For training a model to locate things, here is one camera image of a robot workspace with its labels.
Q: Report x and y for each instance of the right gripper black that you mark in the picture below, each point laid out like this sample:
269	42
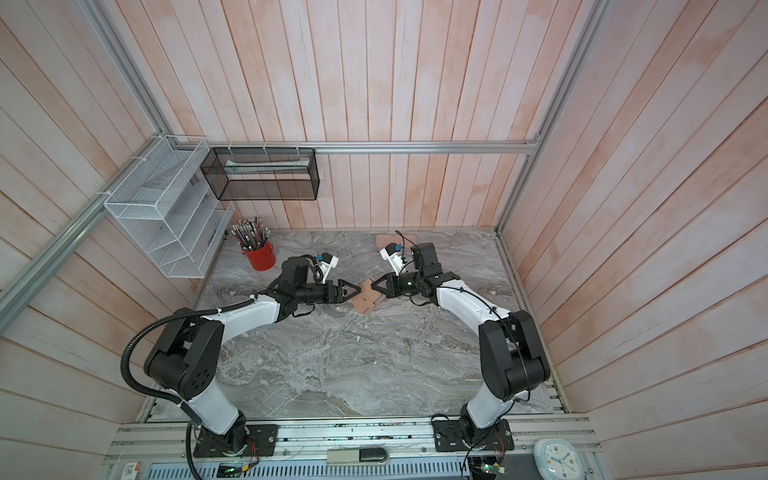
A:
393	285

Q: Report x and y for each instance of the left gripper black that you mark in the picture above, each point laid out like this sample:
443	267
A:
338	298

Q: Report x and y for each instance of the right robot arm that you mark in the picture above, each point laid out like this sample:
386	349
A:
512	358

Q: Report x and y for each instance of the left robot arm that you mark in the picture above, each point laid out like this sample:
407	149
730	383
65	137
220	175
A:
184	359

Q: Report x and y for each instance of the red pen cup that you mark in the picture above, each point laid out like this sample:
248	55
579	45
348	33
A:
262	259

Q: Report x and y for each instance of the grey black handheld device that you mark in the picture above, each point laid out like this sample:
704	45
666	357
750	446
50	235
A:
357	456

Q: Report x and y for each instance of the white analog clock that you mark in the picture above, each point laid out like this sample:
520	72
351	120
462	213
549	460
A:
558	459

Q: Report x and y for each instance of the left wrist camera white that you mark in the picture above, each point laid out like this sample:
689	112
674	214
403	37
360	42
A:
325	262

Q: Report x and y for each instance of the black mesh wall basket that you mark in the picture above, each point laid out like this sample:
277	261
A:
262	173

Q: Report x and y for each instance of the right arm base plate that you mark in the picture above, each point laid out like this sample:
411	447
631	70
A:
461	435

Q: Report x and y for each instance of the white wire mesh shelf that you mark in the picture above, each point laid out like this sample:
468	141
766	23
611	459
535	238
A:
169	210

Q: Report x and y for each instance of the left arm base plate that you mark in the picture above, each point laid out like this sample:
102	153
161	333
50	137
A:
257	440

